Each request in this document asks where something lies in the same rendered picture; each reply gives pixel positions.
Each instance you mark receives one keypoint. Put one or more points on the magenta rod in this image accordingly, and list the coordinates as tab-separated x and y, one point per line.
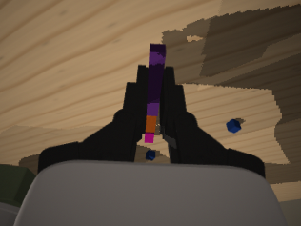
149	137

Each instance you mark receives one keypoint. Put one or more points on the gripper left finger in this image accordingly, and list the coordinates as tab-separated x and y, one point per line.
116	141

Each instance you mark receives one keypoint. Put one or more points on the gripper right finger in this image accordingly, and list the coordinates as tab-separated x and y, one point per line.
189	144

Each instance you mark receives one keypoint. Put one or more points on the purple rod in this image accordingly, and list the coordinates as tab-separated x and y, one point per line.
156	69

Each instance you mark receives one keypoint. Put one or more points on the orange rod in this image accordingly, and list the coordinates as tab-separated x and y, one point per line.
150	124

